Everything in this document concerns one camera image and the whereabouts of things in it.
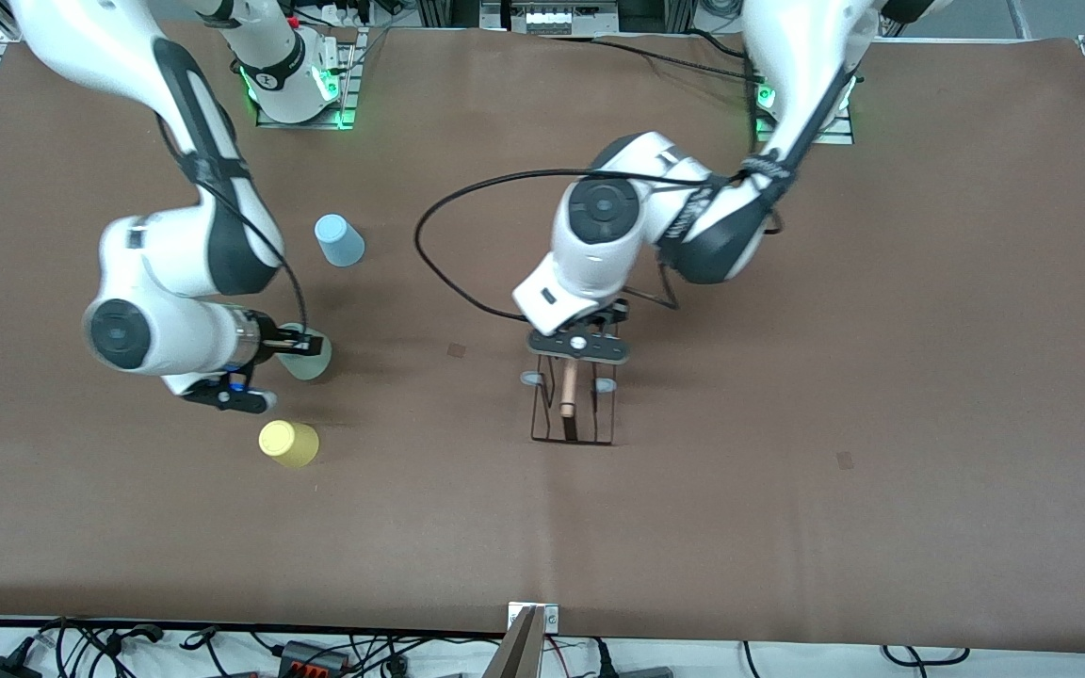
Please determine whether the pale green plastic cup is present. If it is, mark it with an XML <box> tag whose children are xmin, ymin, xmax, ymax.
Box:
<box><xmin>274</xmin><ymin>323</ymin><xmax>334</xmax><ymax>382</ymax></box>

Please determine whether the black wire cup holder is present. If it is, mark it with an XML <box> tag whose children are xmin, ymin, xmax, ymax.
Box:
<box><xmin>520</xmin><ymin>363</ymin><xmax>620</xmax><ymax>447</ymax></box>

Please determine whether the yellow plastic cup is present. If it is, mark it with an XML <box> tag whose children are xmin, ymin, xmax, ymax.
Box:
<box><xmin>258</xmin><ymin>420</ymin><xmax>320</xmax><ymax>469</ymax></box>

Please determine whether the light blue plastic cup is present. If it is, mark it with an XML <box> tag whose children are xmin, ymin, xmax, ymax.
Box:
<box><xmin>315</xmin><ymin>214</ymin><xmax>366</xmax><ymax>268</ymax></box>

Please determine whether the black box with orange connectors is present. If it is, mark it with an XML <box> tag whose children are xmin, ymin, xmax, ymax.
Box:
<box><xmin>277</xmin><ymin>639</ymin><xmax>353</xmax><ymax>676</ymax></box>

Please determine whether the white terminal block unit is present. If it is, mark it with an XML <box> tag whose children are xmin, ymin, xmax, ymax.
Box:
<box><xmin>509</xmin><ymin>2</ymin><xmax>593</xmax><ymax>36</ymax></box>

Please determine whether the white power strip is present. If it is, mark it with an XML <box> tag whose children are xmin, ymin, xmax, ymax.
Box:
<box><xmin>319</xmin><ymin>0</ymin><xmax>374</xmax><ymax>29</ymax></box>

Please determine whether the black table cable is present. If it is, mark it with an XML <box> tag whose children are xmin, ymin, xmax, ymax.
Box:
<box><xmin>542</xmin><ymin>34</ymin><xmax>758</xmax><ymax>84</ymax></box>
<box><xmin>688</xmin><ymin>28</ymin><xmax>753</xmax><ymax>59</ymax></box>

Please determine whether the aluminium profile post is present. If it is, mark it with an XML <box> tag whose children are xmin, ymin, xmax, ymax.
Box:
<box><xmin>483</xmin><ymin>603</ymin><xmax>560</xmax><ymax>678</ymax></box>

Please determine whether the black looped floor cable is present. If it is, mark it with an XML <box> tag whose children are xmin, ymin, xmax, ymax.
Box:
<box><xmin>882</xmin><ymin>644</ymin><xmax>973</xmax><ymax>668</ymax></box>

